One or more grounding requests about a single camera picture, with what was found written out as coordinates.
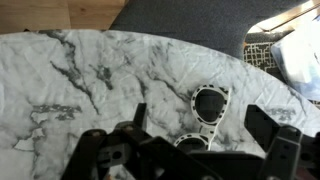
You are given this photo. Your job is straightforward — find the grey upholstered chair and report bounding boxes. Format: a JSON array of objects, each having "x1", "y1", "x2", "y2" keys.
[{"x1": 109, "y1": 0, "x2": 316, "y2": 62}]

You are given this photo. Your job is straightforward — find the white spotted glasses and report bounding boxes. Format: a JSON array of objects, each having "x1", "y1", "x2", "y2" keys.
[{"x1": 173, "y1": 84, "x2": 232, "y2": 154}]

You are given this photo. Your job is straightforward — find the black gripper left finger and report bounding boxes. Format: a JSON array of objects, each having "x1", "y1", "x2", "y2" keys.
[{"x1": 59, "y1": 102, "x2": 214, "y2": 180}]

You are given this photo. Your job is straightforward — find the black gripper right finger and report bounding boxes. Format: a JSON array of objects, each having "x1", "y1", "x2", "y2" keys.
[{"x1": 243, "y1": 103, "x2": 320, "y2": 180}]

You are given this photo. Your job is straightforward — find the patterned rug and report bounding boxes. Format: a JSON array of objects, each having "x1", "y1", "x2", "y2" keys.
[{"x1": 242, "y1": 30, "x2": 320, "y2": 108}]

